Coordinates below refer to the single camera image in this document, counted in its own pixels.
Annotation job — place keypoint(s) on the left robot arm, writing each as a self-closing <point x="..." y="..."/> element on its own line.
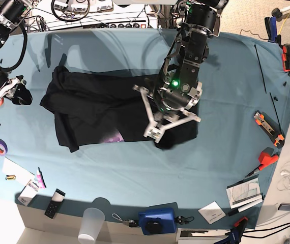
<point x="177" y="88"/>

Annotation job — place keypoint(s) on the white booklet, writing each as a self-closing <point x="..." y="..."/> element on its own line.
<point x="243" y="192"/>

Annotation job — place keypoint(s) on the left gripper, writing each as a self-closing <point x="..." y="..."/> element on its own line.
<point x="161" y="121"/>

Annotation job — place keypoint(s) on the red black clamp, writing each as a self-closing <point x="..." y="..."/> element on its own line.
<point x="286" y="57"/>

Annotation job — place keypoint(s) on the purple tape roll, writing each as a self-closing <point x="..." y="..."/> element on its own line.
<point x="3" y="148"/>

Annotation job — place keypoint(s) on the black remote control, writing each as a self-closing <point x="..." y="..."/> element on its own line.
<point x="55" y="203"/>

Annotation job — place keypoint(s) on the white instruction card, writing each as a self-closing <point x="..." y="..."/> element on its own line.
<point x="212" y="212"/>

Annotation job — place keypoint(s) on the white packaged item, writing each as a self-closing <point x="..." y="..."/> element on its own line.
<point x="28" y="193"/>

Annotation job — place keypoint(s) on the white paper sheet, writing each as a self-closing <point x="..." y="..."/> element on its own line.
<point x="22" y="175"/>

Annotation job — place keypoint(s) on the black t-shirt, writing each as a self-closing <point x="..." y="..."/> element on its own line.
<point x="95" y="108"/>

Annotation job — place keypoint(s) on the orange black wire stripper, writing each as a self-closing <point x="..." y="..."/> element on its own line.
<point x="274" y="133"/>

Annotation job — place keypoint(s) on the small battery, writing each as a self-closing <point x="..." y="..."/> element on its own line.
<point x="10" y="177"/>

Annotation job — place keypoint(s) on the teal table cloth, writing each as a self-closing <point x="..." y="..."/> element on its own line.
<point x="242" y="75"/>

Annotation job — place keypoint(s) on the pink glue tube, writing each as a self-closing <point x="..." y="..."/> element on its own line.
<point x="41" y="183"/>

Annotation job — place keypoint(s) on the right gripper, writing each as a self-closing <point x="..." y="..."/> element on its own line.
<point x="14" y="90"/>

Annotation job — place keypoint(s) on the blue plastic box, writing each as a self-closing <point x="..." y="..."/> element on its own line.
<point x="157" y="221"/>

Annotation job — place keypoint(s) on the clear plastic cup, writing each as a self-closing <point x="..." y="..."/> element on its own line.
<point x="91" y="224"/>

